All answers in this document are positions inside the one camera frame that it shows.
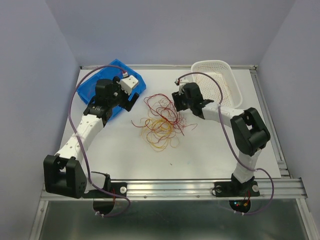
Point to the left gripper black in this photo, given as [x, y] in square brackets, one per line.
[126, 103]

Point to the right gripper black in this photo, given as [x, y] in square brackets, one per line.
[177, 97]

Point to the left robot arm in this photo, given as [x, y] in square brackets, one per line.
[63, 172]

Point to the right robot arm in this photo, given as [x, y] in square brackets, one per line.
[249, 132]

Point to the white perforated basket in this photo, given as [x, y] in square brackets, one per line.
[220, 82]

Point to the blue plastic bin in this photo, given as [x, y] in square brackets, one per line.
[103, 88]

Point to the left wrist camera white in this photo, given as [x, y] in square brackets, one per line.
[128, 84]

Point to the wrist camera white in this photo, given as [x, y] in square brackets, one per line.
[181, 81]
[128, 84]

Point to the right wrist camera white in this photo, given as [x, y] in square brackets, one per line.
[181, 81]

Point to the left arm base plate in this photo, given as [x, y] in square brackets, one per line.
[110, 189]

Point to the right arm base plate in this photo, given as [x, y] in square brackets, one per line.
[232, 189]

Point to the aluminium front rail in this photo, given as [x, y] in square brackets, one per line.
[194, 190]

